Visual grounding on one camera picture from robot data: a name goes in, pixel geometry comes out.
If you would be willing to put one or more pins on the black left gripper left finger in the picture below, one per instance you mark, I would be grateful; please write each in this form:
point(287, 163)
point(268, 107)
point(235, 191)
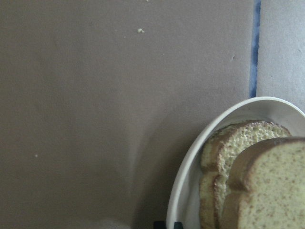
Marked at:
point(159, 225)

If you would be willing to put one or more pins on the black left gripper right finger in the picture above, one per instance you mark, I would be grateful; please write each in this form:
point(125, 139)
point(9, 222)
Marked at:
point(178, 225)

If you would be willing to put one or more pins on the white round plate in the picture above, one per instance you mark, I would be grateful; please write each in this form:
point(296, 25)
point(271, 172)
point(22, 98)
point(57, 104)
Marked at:
point(184, 202)

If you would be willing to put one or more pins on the bread slice top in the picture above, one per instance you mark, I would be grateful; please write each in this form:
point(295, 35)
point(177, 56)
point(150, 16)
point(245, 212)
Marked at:
point(267, 184)

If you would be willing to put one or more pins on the bread slice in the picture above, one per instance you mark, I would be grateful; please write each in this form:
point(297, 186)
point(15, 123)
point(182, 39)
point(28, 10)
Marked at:
point(218, 154)
point(267, 184)

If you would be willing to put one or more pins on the bread slice in plate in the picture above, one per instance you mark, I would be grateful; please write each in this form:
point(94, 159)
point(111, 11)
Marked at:
point(218, 154)

